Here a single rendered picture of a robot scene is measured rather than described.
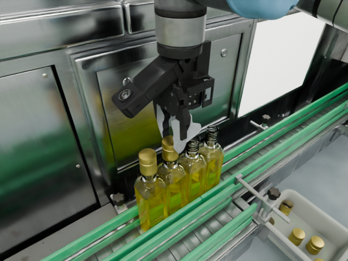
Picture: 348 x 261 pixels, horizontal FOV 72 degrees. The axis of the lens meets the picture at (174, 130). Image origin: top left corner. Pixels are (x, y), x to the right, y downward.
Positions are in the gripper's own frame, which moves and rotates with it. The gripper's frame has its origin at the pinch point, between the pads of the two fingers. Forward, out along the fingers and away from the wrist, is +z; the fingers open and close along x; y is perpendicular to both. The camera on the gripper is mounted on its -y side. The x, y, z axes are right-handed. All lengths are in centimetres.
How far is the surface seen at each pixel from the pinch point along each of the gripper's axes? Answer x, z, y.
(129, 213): 2.9, 19.3, -10.1
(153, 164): -2.2, 1.0, -5.4
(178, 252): -8.8, 27.5, -3.9
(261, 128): 5.1, 19.0, 42.5
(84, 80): 11.7, -12.6, -10.5
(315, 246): -27, 34, 30
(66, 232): 12.8, 27.5, -24.6
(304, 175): -10, 40, 58
